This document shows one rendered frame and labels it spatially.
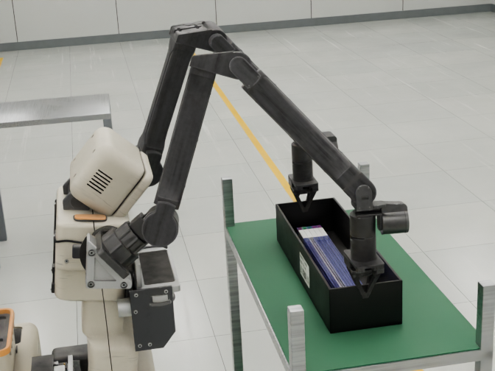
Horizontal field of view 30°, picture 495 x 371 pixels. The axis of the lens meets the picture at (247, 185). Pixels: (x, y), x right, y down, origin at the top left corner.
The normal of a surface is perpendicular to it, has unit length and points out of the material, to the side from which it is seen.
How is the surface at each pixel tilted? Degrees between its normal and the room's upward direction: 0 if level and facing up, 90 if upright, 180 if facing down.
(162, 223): 80
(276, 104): 82
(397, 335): 0
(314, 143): 82
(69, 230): 90
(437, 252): 0
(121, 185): 90
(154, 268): 0
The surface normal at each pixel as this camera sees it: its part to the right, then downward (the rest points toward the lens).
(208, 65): 0.04, 0.16
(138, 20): 0.18, 0.32
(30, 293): -0.05, -0.94
